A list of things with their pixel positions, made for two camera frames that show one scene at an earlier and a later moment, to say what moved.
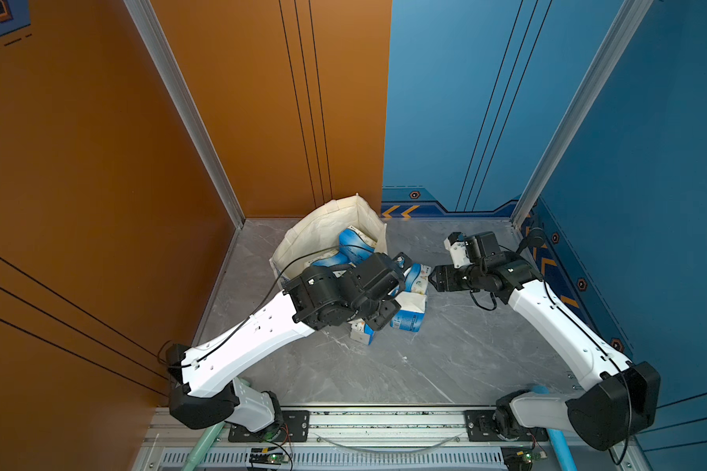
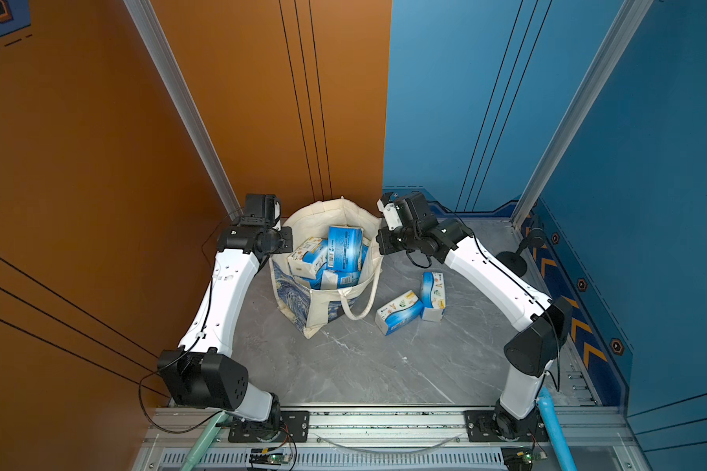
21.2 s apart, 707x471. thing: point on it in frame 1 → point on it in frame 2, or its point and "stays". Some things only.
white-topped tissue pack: [411, 314] → [345, 248]
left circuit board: [263, 456] stays
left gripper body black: [380, 314] → [281, 240]
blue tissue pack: [361, 332] → [399, 312]
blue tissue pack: [331, 261] → [307, 257]
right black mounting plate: [480, 427] stays
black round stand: [536, 238] stays
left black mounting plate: [296, 429] stays
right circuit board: [520, 457] stays
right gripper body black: [467, 278] → [399, 238]
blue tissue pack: [417, 279] → [433, 296]
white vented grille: [343, 460] stays
